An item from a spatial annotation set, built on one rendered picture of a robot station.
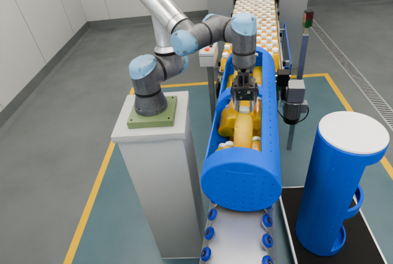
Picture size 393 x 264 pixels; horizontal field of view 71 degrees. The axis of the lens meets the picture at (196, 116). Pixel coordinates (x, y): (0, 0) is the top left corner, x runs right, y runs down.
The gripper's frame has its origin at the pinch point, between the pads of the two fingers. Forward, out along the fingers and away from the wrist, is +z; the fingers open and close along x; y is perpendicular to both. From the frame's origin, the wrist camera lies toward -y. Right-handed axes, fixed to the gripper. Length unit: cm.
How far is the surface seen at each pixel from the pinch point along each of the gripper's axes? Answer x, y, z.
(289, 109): 27, -79, 60
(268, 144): 9.1, 11.5, 7.2
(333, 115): 40, -27, 24
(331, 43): 110, -336, 130
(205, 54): -30, -81, 18
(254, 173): 4.6, 23.5, 8.8
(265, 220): 9.0, 27.9, 28.9
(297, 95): 31, -78, 47
